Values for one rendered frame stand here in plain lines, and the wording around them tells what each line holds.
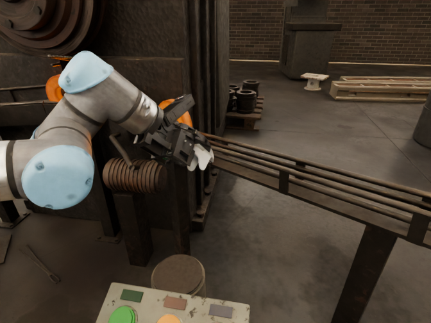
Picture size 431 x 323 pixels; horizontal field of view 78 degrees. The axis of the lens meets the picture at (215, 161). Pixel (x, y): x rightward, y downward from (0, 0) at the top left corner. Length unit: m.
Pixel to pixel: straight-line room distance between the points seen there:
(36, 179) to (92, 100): 0.17
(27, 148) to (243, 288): 1.05
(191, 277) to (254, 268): 0.72
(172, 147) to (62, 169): 0.25
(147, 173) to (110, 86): 0.57
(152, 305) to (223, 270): 0.84
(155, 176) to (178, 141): 0.48
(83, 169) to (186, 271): 0.37
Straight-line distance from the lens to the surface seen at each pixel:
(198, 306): 0.49
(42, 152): 0.37
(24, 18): 1.13
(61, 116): 0.49
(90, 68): 0.47
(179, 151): 0.54
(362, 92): 4.15
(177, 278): 0.64
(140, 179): 1.01
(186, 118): 0.84
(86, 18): 1.09
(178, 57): 1.13
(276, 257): 1.39
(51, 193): 0.37
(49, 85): 1.29
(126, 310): 0.50
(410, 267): 1.60
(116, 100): 0.48
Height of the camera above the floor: 1.02
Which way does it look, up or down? 29 degrees down
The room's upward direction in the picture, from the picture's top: straight up
